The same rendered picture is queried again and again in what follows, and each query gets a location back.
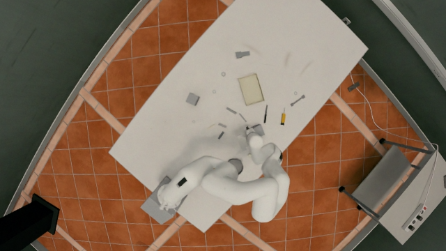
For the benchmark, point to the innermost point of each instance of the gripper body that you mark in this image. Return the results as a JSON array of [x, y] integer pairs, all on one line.
[[249, 130]]

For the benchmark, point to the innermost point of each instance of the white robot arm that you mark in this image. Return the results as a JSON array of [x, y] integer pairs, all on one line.
[[217, 178]]

